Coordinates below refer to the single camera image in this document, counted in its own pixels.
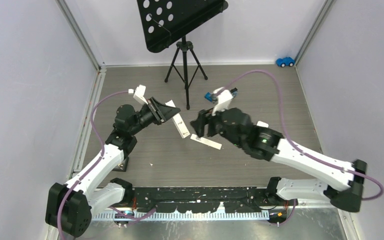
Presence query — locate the white rectangular box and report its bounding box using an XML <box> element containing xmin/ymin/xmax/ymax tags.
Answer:
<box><xmin>190</xmin><ymin>134</ymin><xmax>222</xmax><ymax>150</ymax></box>

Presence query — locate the blue toy car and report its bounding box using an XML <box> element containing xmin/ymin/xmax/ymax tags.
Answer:
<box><xmin>275</xmin><ymin>56</ymin><xmax>295</xmax><ymax>68</ymax></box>

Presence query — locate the small black blue box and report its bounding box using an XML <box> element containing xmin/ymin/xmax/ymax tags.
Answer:
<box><xmin>230</xmin><ymin>87</ymin><xmax>238</xmax><ymax>99</ymax></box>

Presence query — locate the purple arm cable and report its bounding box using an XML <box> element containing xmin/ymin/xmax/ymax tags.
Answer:
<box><xmin>56</xmin><ymin>90</ymin><xmax>158</xmax><ymax>240</ymax></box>
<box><xmin>223</xmin><ymin>69</ymin><xmax>384</xmax><ymax>227</ymax></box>

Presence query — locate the blue toy brick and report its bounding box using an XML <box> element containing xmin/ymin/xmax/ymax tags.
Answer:
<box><xmin>204</xmin><ymin>92</ymin><xmax>217</xmax><ymax>103</ymax></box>

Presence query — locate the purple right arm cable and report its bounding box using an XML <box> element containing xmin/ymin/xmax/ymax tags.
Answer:
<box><xmin>223</xmin><ymin>69</ymin><xmax>384</xmax><ymax>227</ymax></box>

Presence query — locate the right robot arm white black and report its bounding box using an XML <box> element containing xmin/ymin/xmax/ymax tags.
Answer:
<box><xmin>190</xmin><ymin>108</ymin><xmax>367</xmax><ymax>213</ymax></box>

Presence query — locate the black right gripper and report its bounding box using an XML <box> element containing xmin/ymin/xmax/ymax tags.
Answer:
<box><xmin>190</xmin><ymin>100</ymin><xmax>244</xmax><ymax>148</ymax></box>

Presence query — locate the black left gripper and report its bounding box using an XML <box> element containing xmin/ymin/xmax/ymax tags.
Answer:
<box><xmin>129</xmin><ymin>97</ymin><xmax>180</xmax><ymax>136</ymax></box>

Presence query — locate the black music stand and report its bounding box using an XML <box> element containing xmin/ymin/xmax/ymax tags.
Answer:
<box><xmin>136</xmin><ymin>0</ymin><xmax>229</xmax><ymax>110</ymax></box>

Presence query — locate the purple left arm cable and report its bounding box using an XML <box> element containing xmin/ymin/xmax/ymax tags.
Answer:
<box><xmin>56</xmin><ymin>90</ymin><xmax>158</xmax><ymax>240</ymax></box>

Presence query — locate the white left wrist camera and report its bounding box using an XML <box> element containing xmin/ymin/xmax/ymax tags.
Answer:
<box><xmin>128</xmin><ymin>84</ymin><xmax>148</xmax><ymax>105</ymax></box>

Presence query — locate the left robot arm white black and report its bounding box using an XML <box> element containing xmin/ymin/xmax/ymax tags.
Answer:
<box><xmin>45</xmin><ymin>97</ymin><xmax>181</xmax><ymax>238</ymax></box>

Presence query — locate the white remote control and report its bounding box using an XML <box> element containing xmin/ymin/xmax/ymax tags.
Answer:
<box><xmin>171</xmin><ymin>113</ymin><xmax>190</xmax><ymax>139</ymax></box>

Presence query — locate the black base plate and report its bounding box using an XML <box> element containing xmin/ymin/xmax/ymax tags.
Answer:
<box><xmin>100</xmin><ymin>186</ymin><xmax>299</xmax><ymax>215</ymax></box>

